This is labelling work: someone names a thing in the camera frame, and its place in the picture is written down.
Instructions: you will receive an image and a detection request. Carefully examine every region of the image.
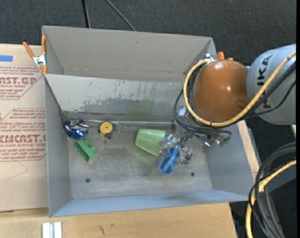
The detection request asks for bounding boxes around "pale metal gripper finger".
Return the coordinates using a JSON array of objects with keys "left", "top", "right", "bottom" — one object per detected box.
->
[
  {"left": 176, "top": 144, "right": 193, "bottom": 165},
  {"left": 159, "top": 134, "right": 180, "bottom": 150}
]

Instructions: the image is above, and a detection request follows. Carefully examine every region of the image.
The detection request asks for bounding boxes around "light green cup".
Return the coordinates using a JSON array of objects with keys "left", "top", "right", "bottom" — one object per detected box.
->
[{"left": 134, "top": 128, "right": 167, "bottom": 157}]

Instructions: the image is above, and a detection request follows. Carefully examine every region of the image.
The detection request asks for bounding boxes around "blue crumpled foil packet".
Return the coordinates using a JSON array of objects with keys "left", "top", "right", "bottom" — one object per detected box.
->
[{"left": 63, "top": 119, "right": 90, "bottom": 140}]

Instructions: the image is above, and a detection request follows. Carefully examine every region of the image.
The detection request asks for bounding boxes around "brown cardboard board red print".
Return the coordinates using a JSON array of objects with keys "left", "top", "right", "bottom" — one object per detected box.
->
[{"left": 0, "top": 43, "right": 50, "bottom": 213}]

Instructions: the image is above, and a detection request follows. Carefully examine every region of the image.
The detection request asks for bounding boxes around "grey metal bin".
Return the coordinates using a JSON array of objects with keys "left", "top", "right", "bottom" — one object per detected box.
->
[{"left": 42, "top": 25, "right": 251, "bottom": 218}]

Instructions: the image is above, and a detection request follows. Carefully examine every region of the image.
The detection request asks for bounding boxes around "green toy block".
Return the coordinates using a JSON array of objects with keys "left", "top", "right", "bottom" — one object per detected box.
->
[{"left": 74, "top": 137, "right": 99, "bottom": 163}]

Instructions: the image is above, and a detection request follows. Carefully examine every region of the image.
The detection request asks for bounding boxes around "yellow and black tape measure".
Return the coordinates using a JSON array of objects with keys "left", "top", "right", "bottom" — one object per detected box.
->
[{"left": 98, "top": 121, "right": 114, "bottom": 139}]

